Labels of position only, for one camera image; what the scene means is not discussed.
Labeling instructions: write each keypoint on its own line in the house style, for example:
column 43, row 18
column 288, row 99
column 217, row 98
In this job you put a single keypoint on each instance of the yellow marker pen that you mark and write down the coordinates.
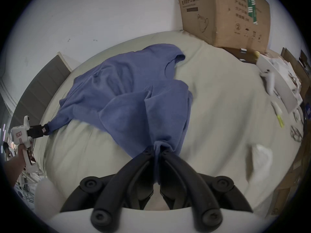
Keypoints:
column 280, row 121

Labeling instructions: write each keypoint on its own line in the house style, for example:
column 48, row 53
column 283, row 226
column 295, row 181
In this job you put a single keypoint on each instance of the white marker pen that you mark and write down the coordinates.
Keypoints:
column 276, row 107

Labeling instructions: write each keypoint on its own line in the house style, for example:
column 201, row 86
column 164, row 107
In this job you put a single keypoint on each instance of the blue shirt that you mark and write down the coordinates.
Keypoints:
column 131, row 93

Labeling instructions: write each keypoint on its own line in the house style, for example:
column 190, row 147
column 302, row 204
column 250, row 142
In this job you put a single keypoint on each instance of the person's left hand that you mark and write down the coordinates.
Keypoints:
column 21, row 152

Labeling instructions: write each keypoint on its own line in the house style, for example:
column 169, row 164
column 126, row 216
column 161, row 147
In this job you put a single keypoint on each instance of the white hand controller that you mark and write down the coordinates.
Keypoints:
column 268, row 80

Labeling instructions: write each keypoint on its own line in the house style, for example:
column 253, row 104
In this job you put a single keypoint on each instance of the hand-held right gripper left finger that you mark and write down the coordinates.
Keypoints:
column 114, row 190

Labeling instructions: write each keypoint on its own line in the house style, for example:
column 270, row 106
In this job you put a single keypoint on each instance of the dark low table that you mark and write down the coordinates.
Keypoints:
column 239, row 54

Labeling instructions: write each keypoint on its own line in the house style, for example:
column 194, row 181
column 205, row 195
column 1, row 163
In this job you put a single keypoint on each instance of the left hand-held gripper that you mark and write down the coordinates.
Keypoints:
column 20, row 133

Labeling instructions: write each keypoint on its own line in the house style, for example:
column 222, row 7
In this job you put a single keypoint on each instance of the large brown cardboard carton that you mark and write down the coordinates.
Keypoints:
column 218, row 16

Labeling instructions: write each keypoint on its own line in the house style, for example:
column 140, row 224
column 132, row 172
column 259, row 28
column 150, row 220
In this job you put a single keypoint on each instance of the white flat board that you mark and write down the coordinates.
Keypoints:
column 285, row 91

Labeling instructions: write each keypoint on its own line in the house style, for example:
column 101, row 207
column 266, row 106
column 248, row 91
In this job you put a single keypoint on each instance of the bed with beige sheet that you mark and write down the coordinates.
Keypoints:
column 223, row 110

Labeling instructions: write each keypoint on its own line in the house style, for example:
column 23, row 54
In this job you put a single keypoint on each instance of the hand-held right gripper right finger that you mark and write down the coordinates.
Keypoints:
column 194, row 190

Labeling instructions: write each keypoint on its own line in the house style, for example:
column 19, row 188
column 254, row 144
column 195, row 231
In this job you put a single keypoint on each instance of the flat brown cardboard box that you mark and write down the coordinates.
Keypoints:
column 289, row 178

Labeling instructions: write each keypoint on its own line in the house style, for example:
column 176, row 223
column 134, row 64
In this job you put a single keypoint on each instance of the grey padded headboard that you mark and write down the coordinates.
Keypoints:
column 36, row 88

